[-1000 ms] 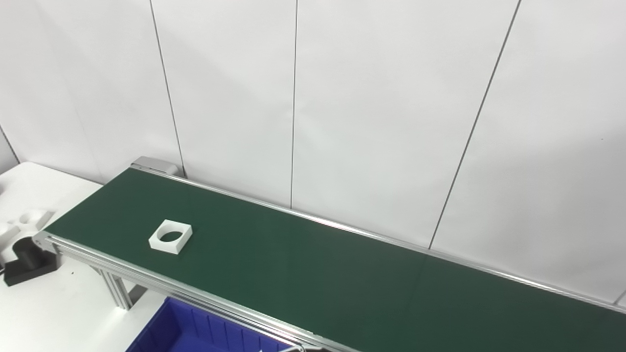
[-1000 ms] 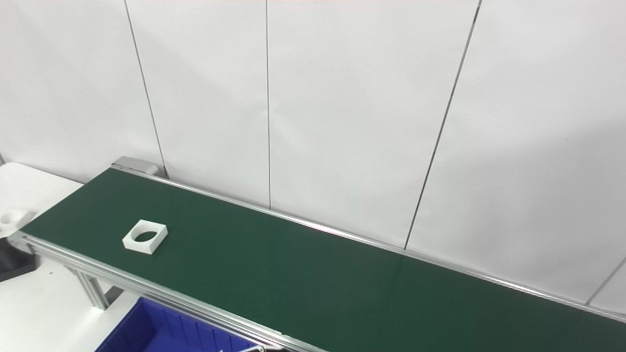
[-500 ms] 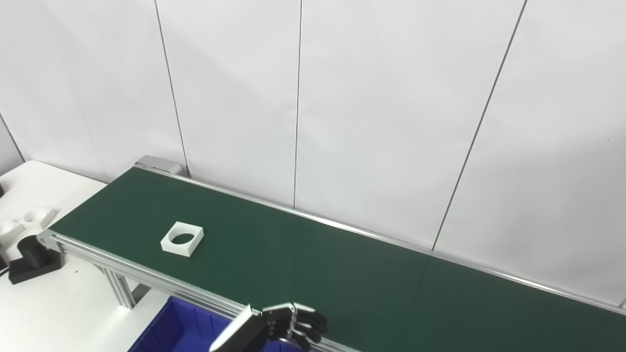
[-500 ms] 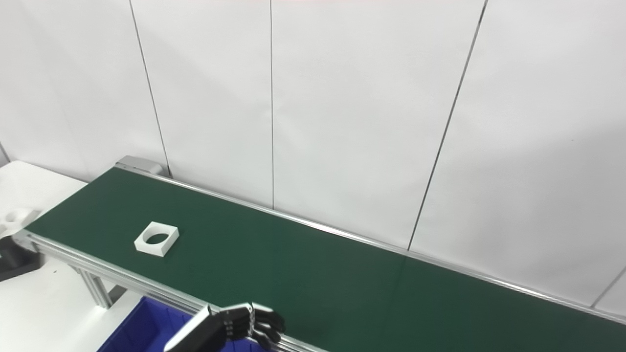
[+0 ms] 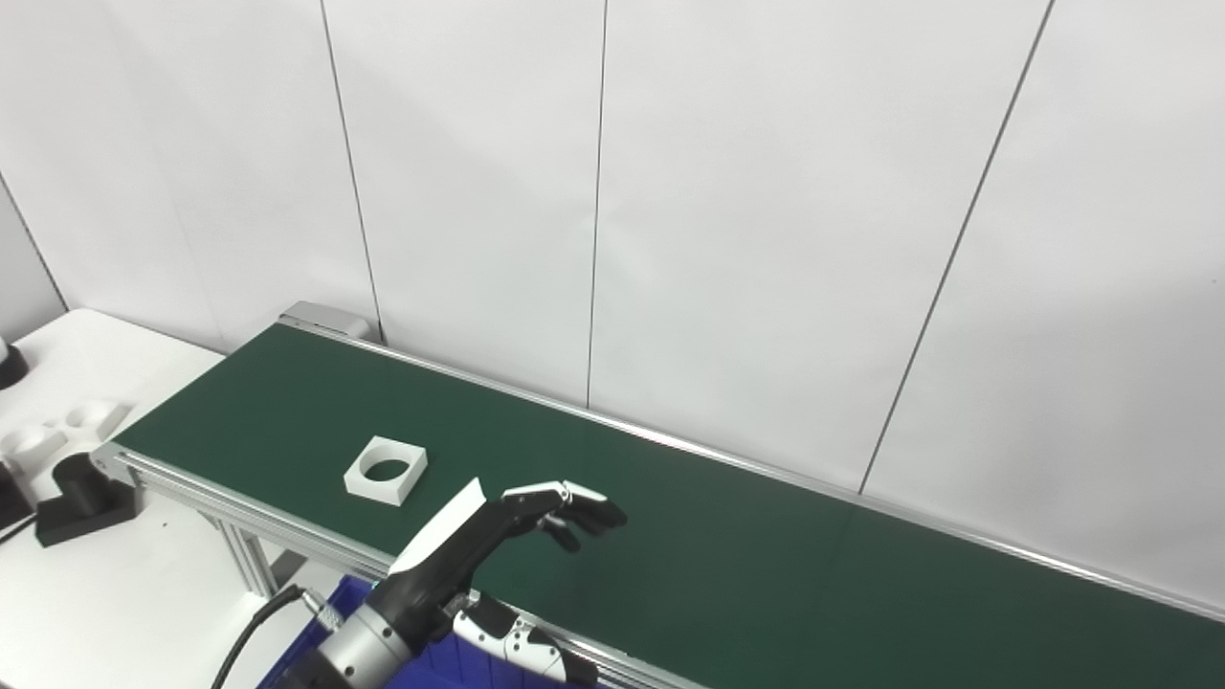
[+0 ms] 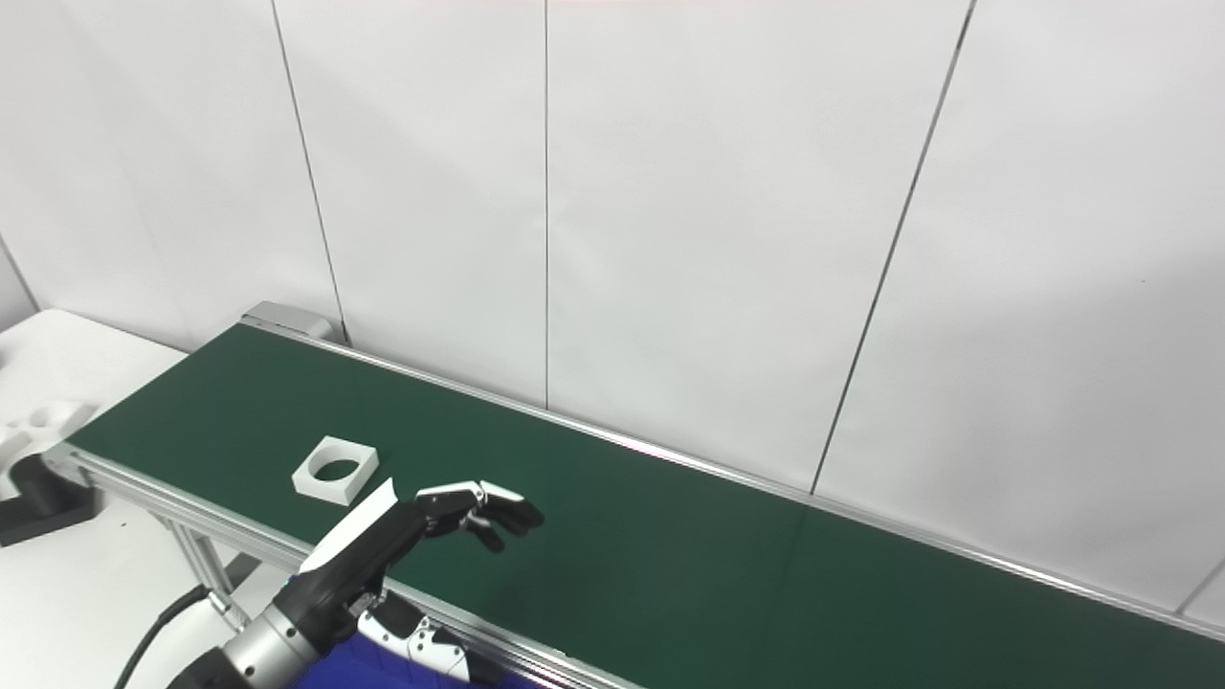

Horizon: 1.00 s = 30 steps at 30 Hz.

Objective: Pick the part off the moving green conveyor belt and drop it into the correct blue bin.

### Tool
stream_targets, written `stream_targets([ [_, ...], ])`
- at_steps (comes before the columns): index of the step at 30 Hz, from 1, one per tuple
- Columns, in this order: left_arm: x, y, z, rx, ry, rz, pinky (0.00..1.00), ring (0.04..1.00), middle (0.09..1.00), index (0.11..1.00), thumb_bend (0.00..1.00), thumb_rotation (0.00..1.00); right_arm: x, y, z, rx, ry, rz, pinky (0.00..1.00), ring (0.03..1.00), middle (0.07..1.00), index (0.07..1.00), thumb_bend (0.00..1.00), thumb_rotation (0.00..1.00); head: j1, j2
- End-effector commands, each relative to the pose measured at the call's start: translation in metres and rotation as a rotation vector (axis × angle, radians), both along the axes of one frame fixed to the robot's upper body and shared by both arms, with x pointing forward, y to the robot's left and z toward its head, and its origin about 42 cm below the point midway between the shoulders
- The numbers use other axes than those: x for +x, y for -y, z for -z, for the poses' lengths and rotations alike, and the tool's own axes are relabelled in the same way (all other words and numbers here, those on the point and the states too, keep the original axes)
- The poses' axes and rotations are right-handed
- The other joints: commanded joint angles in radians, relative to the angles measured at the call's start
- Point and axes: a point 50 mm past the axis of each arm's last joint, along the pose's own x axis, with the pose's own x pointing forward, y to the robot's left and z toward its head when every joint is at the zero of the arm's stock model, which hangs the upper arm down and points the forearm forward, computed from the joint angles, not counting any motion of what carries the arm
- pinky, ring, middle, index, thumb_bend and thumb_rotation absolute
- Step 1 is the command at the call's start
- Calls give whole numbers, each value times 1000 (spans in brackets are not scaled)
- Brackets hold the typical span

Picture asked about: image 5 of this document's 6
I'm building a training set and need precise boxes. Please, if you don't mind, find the blue plastic bin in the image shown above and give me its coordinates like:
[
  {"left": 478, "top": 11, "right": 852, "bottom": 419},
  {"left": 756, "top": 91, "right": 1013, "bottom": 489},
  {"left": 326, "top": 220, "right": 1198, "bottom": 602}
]
[{"left": 256, "top": 574, "right": 580, "bottom": 689}]

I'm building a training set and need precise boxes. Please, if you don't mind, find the aluminium conveyor leg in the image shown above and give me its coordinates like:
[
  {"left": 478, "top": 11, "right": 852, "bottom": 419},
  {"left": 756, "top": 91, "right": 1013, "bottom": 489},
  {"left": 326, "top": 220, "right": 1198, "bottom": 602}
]
[{"left": 214, "top": 517, "right": 300, "bottom": 600}]

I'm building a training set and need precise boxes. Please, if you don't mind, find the green belt conveyor aluminium frame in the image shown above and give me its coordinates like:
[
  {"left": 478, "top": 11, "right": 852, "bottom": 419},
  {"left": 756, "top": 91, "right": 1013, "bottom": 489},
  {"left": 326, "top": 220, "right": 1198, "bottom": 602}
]
[{"left": 93, "top": 321, "right": 1225, "bottom": 689}]

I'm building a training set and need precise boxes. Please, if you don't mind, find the black cylinder on square base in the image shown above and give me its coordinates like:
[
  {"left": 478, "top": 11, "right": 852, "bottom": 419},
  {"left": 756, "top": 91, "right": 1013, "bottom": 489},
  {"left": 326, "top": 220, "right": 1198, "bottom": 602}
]
[{"left": 35, "top": 453, "right": 139, "bottom": 548}]

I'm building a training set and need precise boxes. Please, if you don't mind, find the grey conveyor motor housing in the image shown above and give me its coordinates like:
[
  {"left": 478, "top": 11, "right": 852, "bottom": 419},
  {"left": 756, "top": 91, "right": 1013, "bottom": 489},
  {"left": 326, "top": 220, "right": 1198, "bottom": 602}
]
[{"left": 278, "top": 301, "right": 371, "bottom": 343}]

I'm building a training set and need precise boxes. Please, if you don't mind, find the black block part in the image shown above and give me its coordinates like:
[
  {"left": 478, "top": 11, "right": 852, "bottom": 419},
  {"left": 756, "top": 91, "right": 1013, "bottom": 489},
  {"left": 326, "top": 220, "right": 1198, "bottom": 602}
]
[{"left": 0, "top": 459, "right": 36, "bottom": 533}]

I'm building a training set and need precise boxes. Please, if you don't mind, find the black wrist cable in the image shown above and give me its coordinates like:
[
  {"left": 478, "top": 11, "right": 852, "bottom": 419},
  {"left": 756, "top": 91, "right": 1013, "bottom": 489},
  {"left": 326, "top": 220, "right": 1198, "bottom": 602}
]
[{"left": 211, "top": 586, "right": 341, "bottom": 689}]

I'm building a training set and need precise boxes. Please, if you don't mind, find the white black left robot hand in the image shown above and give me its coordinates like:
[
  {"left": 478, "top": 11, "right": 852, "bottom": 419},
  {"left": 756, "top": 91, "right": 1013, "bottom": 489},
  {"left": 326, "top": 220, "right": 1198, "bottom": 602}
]
[{"left": 388, "top": 478, "right": 630, "bottom": 686}]

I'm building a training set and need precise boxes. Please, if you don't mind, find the white square part round hole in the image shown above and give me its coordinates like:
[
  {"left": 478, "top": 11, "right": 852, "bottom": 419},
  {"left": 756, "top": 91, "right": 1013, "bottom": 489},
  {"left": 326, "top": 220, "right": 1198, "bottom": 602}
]
[
  {"left": 0, "top": 424, "right": 71, "bottom": 481},
  {"left": 344, "top": 436, "right": 429, "bottom": 506},
  {"left": 56, "top": 397, "right": 134, "bottom": 443}
]

